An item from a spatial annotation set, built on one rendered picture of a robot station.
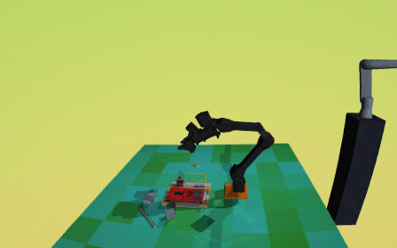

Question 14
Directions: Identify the dark green flat square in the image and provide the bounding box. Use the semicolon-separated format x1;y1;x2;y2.
191;215;215;233

